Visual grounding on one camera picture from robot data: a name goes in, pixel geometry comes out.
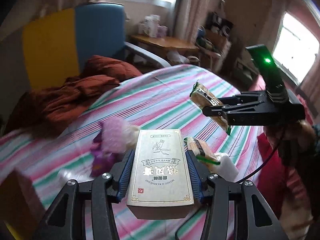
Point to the boxes on desk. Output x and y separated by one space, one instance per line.
151 27

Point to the yellow blue headboard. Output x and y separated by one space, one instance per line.
57 46

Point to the gold printed box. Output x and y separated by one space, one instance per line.
160 186

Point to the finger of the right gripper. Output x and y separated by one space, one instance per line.
222 110
239 99

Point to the purple snack packet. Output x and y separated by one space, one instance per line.
102 162

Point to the striped bed sheet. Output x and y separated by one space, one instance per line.
157 100

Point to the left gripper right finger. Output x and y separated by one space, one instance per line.
254 219

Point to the dark brown storage box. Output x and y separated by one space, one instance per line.
21 208

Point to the white bed frame rail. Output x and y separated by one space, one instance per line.
157 61

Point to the rust red quilt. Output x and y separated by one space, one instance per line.
48 112

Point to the person's right hand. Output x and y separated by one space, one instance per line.
292 142

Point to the wooden desk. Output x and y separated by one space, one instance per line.
161 46

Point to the cluttered shelf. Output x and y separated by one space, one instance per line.
213 42

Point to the green-edged biscuit packet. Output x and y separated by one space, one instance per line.
202 97

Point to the tracker with green light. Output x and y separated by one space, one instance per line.
274 85

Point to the white tissue pack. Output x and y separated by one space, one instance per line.
226 168

